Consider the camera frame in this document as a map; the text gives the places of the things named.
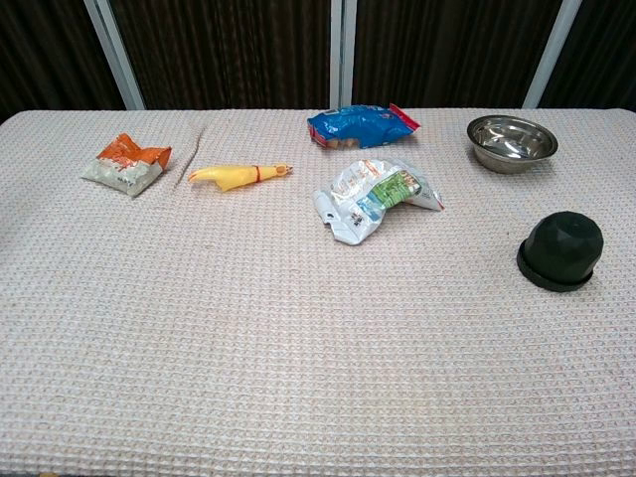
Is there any crumpled white green snack bag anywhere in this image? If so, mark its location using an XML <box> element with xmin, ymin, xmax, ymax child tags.
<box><xmin>311</xmin><ymin>157</ymin><xmax>445</xmax><ymax>245</ymax></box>

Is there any orange white snack bag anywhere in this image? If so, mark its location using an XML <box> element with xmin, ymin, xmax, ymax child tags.
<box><xmin>80</xmin><ymin>132</ymin><xmax>174</xmax><ymax>199</ymax></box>

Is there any dark brown curtain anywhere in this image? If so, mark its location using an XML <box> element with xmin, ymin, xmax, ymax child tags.
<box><xmin>0</xmin><ymin>0</ymin><xmax>636</xmax><ymax>123</ymax></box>

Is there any black upside-down bowl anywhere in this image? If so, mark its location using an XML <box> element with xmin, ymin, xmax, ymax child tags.
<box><xmin>516</xmin><ymin>211</ymin><xmax>605</xmax><ymax>293</ymax></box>

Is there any yellow rubber chicken toy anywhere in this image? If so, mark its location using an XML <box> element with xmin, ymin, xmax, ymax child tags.
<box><xmin>187</xmin><ymin>163</ymin><xmax>294</xmax><ymax>193</ymax></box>

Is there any pink waffle-weave tablecloth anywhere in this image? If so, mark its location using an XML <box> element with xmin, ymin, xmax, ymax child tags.
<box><xmin>0</xmin><ymin>107</ymin><xmax>636</xmax><ymax>477</ymax></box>

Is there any stainless steel bowl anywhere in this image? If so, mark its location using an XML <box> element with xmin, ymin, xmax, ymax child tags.
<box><xmin>466</xmin><ymin>114</ymin><xmax>559</xmax><ymax>175</ymax></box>

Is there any white frame post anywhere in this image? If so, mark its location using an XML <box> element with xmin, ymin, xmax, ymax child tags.
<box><xmin>522</xmin><ymin>0</ymin><xmax>583</xmax><ymax>110</ymax></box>
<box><xmin>82</xmin><ymin>0</ymin><xmax>147</xmax><ymax>111</ymax></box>
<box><xmin>328</xmin><ymin>0</ymin><xmax>359</xmax><ymax>110</ymax></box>

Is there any blue snack bag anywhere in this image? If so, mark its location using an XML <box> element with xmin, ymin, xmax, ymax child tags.
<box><xmin>306</xmin><ymin>102</ymin><xmax>421</xmax><ymax>151</ymax></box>

